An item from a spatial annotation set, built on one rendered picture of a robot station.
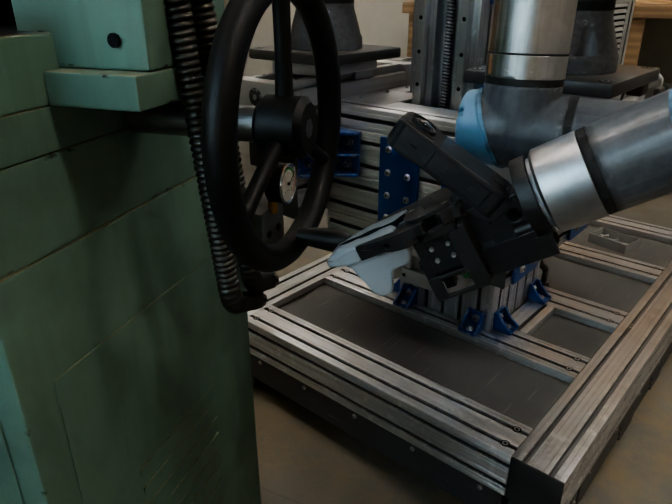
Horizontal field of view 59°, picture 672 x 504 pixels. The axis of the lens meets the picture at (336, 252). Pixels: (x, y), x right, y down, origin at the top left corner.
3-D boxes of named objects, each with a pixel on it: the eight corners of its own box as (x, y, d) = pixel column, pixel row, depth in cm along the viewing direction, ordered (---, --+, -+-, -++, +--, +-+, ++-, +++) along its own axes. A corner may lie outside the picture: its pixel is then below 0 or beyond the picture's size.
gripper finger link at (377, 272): (341, 315, 58) (424, 286, 54) (312, 264, 57) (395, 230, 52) (350, 301, 61) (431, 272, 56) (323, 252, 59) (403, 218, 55)
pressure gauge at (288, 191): (282, 221, 89) (280, 169, 86) (259, 218, 90) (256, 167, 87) (298, 207, 95) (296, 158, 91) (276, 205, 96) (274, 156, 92)
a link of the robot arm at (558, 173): (575, 142, 44) (572, 120, 51) (516, 167, 46) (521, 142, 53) (613, 229, 46) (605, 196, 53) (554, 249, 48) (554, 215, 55)
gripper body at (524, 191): (431, 306, 53) (563, 261, 48) (388, 224, 52) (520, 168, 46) (444, 270, 60) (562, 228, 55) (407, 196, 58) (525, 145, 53)
